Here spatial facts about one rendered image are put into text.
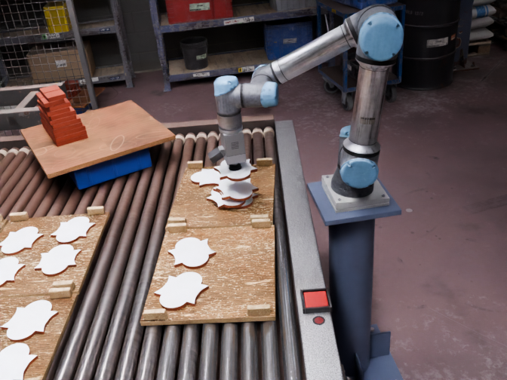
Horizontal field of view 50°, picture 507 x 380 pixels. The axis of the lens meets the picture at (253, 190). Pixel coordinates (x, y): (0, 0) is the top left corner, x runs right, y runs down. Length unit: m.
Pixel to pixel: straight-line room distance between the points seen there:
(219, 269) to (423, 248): 1.84
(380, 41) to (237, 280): 0.76
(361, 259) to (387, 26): 0.89
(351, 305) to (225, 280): 0.79
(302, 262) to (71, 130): 1.11
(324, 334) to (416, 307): 1.48
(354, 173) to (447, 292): 1.37
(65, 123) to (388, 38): 1.28
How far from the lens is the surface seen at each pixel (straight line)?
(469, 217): 3.53
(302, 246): 1.67
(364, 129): 1.67
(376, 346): 2.53
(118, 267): 1.70
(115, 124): 2.36
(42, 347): 1.50
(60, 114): 2.23
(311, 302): 1.46
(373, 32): 1.55
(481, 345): 2.72
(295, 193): 1.93
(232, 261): 1.60
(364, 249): 2.04
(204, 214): 1.82
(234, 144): 1.71
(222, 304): 1.46
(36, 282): 1.71
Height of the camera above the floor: 1.92
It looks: 31 degrees down
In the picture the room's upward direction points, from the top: 5 degrees counter-clockwise
